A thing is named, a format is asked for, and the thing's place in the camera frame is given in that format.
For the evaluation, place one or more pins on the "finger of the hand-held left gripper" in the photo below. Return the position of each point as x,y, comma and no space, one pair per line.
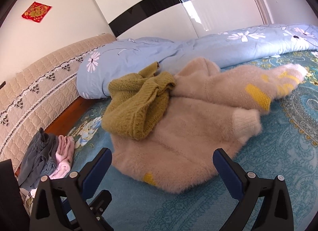
100,203

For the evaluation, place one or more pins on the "beige quilted headboard cover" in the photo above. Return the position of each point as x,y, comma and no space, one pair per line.
37,92

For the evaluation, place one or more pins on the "red square wall decoration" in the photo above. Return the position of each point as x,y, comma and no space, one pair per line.
36,12

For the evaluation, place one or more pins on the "olive green knit sweater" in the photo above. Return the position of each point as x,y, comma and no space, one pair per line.
134,102

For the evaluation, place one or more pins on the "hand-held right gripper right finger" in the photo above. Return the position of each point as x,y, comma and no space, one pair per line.
229,179

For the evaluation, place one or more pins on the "folded pink garment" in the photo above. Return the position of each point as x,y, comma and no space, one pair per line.
65,151

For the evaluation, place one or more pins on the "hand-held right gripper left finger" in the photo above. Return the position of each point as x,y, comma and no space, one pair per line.
92,178

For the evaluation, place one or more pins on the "folded grey pants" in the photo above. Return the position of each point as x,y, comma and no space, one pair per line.
37,156

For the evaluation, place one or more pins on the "fluffy beige sweater yellow patches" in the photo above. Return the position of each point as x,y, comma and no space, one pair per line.
186,134

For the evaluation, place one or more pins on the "light blue floral pillow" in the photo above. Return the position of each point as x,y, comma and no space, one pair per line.
198,47

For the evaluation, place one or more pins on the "wooden bed frame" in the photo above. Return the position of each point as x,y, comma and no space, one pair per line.
64,114

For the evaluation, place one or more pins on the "teal patterned bed blanket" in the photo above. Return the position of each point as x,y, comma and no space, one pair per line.
273,159

